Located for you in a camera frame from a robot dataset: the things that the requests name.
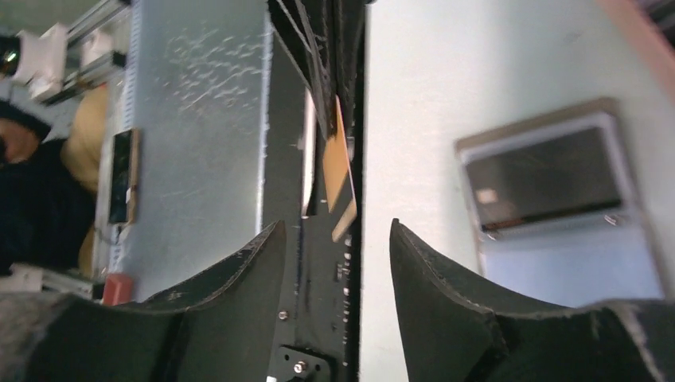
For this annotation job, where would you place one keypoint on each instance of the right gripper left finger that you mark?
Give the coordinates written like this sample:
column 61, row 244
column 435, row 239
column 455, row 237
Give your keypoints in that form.
column 218, row 325

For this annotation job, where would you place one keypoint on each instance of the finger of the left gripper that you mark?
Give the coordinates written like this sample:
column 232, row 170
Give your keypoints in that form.
column 348, row 25
column 305, row 33

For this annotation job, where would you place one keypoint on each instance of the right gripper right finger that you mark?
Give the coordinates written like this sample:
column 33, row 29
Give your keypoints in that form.
column 456, row 325

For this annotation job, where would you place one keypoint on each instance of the grey card holder wallet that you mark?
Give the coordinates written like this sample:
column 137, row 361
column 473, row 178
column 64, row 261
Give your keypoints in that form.
column 575, row 260

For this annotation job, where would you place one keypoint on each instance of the gold card magnetic stripe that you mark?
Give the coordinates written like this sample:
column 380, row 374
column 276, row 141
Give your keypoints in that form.
column 337, row 173

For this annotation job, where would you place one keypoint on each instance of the black credit card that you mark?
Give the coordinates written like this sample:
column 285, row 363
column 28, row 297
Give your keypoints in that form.
column 553, row 179

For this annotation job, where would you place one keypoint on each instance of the pink oval tray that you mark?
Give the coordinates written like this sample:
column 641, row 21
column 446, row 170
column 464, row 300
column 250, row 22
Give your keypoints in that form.
column 647, row 40

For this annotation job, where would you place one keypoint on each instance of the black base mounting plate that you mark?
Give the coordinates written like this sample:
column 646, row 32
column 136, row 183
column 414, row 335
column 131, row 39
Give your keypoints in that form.
column 317, row 333

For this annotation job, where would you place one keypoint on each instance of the black smartphone gold case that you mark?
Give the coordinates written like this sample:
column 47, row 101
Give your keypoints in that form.
column 124, row 177

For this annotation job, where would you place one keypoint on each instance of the person in black clothes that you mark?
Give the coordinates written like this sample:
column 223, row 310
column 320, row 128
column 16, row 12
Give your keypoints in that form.
column 49, row 186

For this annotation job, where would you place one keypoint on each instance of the aluminium frame rail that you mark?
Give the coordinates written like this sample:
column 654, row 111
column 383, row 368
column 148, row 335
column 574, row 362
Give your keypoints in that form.
column 65, row 61

